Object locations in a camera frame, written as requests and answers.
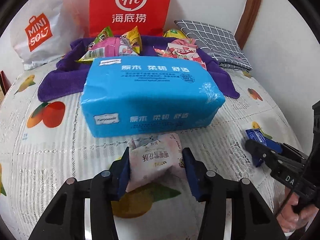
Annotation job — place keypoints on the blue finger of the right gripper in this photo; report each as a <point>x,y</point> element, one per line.
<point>271,151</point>
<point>257,159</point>

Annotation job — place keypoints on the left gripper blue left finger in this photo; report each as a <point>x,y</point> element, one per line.
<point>120,170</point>

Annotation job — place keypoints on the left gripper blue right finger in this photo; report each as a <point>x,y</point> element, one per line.
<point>195,172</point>

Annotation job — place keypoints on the dark blue snack packet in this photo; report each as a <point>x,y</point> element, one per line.
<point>257,135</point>

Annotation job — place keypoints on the white snowflake pastry packet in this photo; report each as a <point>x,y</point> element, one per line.
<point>153,159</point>

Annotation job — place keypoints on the lychee gummy packet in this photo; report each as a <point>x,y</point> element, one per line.
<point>179,51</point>

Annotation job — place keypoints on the large pink snack bag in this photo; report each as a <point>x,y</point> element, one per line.
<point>110,47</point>

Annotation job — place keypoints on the yellow triangular snack packet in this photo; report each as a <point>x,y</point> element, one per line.
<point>134,39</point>

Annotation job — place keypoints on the pink snack packet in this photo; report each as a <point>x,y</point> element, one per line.
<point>185,42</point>

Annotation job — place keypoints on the green snack packet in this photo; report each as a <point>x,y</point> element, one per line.
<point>104,34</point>

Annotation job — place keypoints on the right human hand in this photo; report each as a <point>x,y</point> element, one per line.
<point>290,221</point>

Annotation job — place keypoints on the blue tissue pack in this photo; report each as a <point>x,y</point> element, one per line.
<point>128,95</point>

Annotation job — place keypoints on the fruit print table cover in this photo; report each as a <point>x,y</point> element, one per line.
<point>58,181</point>

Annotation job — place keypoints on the purple towel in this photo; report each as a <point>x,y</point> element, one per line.
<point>69,76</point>

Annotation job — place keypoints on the yellow chips bag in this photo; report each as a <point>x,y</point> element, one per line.
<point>174,33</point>

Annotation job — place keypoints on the patterned book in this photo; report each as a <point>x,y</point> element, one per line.
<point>5,84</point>

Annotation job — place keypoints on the red Haidilao paper bag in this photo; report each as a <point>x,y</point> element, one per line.
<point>148,16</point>

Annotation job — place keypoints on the white Miniso plastic bag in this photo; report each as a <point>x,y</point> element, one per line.
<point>42,31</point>

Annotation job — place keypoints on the brown wooden door frame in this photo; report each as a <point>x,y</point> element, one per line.
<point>247,21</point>

